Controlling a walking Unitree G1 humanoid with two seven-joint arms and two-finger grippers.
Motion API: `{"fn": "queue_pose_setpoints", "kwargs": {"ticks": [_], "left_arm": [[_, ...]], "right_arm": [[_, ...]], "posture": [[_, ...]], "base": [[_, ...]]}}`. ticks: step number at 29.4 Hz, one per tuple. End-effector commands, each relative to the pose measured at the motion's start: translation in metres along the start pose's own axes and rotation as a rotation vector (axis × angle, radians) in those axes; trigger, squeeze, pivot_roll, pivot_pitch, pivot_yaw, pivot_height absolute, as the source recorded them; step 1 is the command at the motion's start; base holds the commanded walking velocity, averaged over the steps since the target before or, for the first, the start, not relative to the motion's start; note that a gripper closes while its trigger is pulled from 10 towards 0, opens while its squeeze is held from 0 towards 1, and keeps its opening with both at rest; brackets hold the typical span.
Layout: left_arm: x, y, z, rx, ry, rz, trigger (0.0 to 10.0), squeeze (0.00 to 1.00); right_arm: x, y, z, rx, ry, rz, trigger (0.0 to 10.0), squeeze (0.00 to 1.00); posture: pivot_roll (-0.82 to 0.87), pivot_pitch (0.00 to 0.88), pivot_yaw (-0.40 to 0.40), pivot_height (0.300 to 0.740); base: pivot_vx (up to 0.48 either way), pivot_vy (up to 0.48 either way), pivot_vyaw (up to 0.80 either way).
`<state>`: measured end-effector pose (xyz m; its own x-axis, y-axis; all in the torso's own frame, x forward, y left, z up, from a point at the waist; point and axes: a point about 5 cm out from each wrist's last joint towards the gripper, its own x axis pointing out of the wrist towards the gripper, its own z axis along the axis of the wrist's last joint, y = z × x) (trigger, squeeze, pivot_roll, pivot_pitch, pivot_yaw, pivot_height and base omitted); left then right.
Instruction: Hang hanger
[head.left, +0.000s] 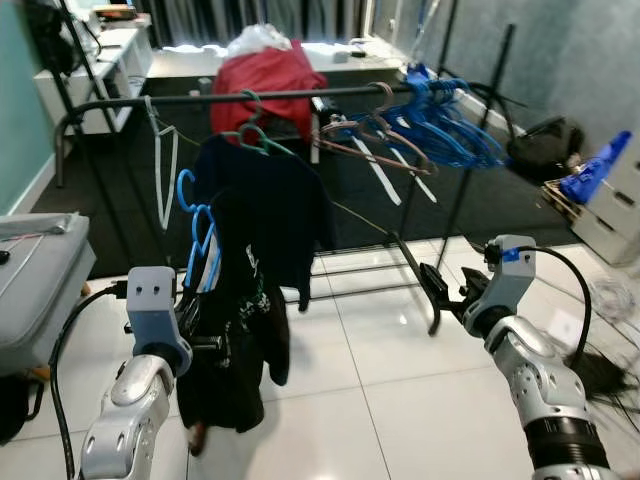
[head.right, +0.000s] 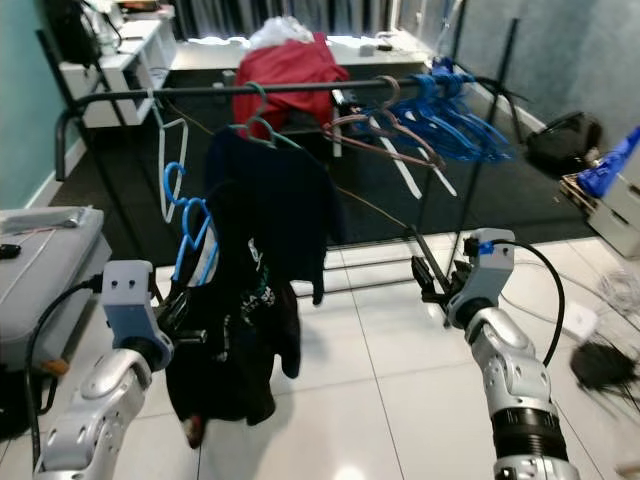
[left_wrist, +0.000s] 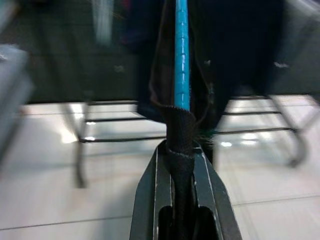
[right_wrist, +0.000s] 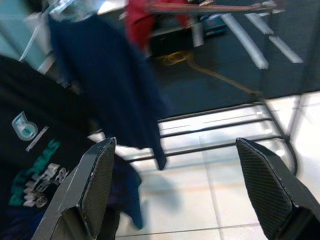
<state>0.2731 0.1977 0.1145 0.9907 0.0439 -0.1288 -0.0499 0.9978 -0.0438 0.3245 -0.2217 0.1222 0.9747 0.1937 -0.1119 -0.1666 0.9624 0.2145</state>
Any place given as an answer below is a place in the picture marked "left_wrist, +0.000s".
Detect blue plastic hanger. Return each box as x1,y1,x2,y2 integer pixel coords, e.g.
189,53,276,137
173,0,191,112

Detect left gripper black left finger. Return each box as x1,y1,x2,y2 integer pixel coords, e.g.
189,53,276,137
129,143,176,240

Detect dark navy printed shirt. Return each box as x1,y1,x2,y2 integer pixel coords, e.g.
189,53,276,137
137,0,278,240

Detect black metal clothes rack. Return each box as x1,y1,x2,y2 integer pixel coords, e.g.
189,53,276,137
62,94,316,188

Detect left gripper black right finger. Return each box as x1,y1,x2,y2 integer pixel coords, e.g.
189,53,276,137
190,146,243,240

